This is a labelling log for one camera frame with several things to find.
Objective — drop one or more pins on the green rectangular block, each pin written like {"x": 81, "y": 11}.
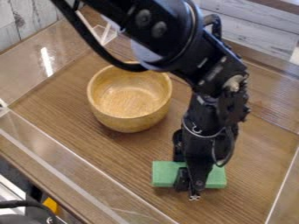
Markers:
{"x": 165, "y": 171}

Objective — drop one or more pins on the clear acrylic corner bracket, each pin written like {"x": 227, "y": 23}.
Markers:
{"x": 105, "y": 33}

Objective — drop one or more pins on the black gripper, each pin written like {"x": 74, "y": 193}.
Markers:
{"x": 203, "y": 148}

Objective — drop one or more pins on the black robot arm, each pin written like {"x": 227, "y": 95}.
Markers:
{"x": 177, "y": 40}

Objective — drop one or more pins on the brown wooden bowl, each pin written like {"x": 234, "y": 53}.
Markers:
{"x": 129, "y": 101}

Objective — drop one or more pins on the clear acrylic tray wall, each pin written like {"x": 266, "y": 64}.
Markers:
{"x": 82, "y": 188}

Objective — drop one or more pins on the yellow and black device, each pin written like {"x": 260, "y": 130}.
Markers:
{"x": 55, "y": 214}

